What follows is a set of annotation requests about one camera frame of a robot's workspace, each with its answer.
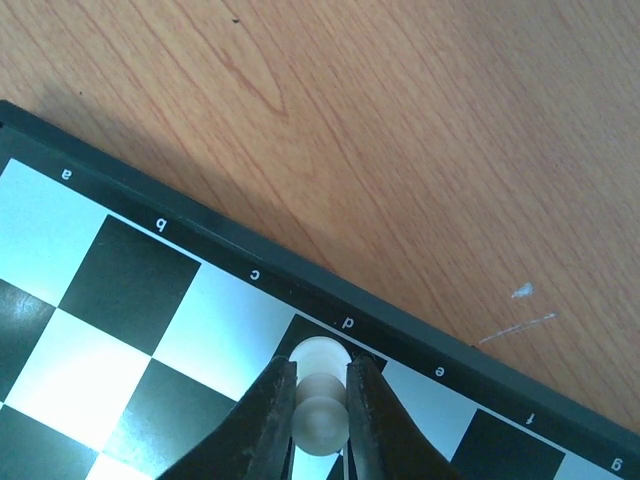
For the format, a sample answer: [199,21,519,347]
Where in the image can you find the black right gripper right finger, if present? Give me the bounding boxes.
[346,355,462,479]

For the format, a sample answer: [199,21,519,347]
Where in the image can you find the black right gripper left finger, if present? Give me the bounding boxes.
[160,356,297,479]

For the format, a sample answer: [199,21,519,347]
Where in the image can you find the white chess pawn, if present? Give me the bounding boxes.
[289,336,351,456]

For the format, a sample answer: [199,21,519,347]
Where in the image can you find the black grey chess board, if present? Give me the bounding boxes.
[1,102,639,479]

